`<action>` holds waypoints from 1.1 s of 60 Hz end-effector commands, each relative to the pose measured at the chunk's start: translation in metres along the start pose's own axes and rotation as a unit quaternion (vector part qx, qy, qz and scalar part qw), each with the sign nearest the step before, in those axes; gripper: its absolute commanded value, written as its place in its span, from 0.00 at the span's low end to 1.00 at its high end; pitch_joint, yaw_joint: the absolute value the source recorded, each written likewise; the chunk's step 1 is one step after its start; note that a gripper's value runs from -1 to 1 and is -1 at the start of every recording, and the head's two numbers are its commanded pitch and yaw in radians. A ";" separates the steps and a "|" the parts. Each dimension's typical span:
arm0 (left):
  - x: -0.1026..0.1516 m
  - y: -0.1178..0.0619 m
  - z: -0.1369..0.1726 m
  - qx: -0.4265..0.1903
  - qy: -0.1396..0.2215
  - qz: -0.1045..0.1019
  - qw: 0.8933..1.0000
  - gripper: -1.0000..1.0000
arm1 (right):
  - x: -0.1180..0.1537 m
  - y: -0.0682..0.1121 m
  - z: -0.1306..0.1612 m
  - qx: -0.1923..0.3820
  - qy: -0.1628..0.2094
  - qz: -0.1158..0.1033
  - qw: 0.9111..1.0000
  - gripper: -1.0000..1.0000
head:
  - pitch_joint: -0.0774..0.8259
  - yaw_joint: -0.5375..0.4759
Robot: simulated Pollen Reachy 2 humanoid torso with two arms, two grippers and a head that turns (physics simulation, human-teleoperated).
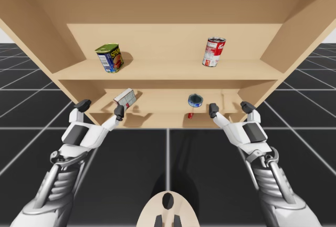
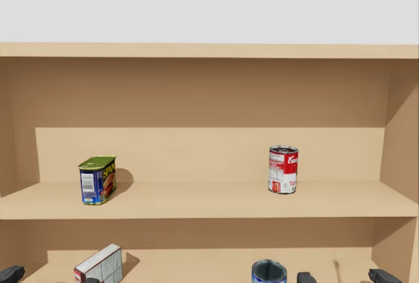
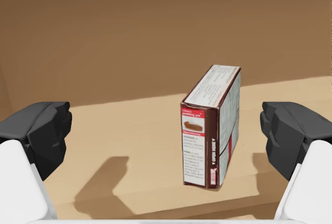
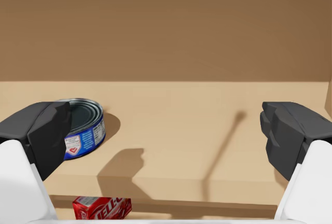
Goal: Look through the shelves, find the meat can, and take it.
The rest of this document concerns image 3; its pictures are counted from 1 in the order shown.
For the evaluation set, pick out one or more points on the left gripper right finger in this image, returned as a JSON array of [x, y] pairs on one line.
[[293, 136]]

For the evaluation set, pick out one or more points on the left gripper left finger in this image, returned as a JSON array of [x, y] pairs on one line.
[[39, 136]]

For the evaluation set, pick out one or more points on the brown and white carton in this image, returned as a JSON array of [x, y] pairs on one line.
[[211, 128]]

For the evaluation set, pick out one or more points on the pale wooden shelf unit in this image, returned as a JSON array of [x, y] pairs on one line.
[[145, 53]]

